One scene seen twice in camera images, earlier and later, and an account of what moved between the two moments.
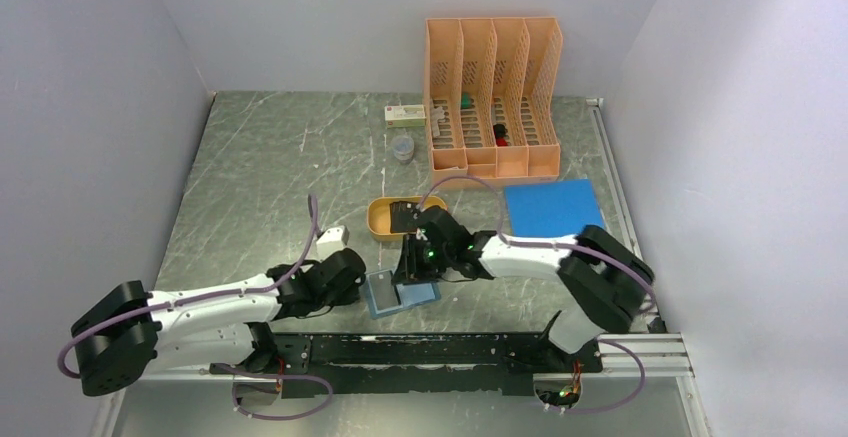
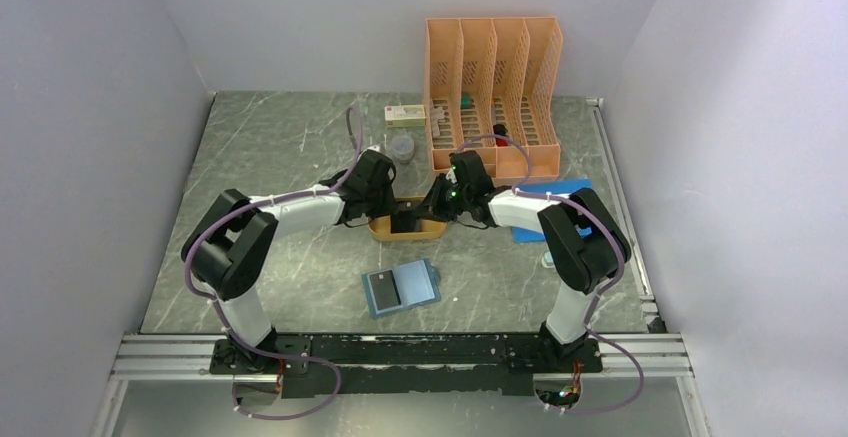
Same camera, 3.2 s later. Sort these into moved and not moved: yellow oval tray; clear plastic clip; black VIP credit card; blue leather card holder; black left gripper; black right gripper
Moved: black left gripper; black right gripper
Not moved: clear plastic clip; blue leather card holder; yellow oval tray; black VIP credit card
